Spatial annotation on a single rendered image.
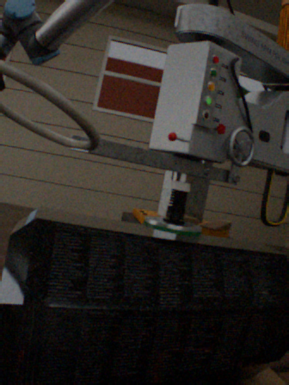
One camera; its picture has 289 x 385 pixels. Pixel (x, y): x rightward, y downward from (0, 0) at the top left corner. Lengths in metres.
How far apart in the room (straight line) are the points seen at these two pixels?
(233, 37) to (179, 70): 0.25
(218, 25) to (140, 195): 6.51
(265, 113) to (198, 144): 0.42
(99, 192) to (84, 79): 2.03
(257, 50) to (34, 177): 6.29
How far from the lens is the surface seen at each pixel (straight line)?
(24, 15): 1.29
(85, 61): 7.87
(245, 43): 1.70
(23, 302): 1.32
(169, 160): 1.48
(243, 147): 1.59
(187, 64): 1.58
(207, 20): 1.60
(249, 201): 8.75
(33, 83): 1.02
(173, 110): 1.57
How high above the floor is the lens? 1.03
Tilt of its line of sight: 3 degrees down
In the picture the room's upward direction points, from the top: 11 degrees clockwise
